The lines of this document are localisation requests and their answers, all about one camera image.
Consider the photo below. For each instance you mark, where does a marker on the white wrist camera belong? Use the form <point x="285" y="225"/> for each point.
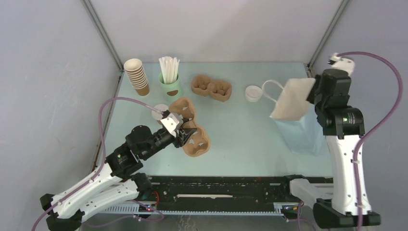
<point x="343" y="63"/>
<point x="172" y="122"/>

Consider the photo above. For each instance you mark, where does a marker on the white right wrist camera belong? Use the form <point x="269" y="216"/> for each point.
<point x="343" y="63"/>

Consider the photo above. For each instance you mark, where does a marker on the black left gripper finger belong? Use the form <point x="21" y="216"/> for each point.
<point x="184" y="124"/>
<point x="184" y="135"/>

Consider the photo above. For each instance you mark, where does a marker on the brown cardboard cup carrier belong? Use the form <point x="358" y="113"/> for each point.
<point x="204" y="85"/>

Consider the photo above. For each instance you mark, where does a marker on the brown cardboard cup carrier tray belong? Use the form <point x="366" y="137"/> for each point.
<point x="199" y="142"/>

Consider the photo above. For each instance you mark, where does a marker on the white paper bag with handles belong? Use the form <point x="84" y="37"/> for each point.
<point x="292" y="103"/>

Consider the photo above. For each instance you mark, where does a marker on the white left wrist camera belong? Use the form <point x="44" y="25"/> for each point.
<point x="172" y="122"/>

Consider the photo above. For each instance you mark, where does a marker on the stack of white lids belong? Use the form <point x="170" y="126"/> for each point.
<point x="253" y="93"/>

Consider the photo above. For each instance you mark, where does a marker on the green straw holder jar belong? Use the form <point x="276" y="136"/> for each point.
<point x="172" y="91"/>

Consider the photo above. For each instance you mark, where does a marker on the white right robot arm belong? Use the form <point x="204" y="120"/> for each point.
<point x="343" y="127"/>

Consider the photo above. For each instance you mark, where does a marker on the stack of brown paper cups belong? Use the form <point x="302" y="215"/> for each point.
<point x="137" y="77"/>

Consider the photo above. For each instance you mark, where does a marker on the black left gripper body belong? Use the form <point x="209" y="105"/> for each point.
<point x="161" y="141"/>

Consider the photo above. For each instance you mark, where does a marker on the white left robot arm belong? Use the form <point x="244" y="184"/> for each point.
<point x="118" y="180"/>

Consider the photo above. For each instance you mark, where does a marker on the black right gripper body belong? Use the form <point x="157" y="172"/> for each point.
<point x="314" y="96"/>

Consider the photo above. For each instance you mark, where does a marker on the bundle of white wrapped straws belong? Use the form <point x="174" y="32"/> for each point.
<point x="169" y="69"/>

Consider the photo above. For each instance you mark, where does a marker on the white plastic cup lid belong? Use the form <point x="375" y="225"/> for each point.
<point x="158" y="115"/>

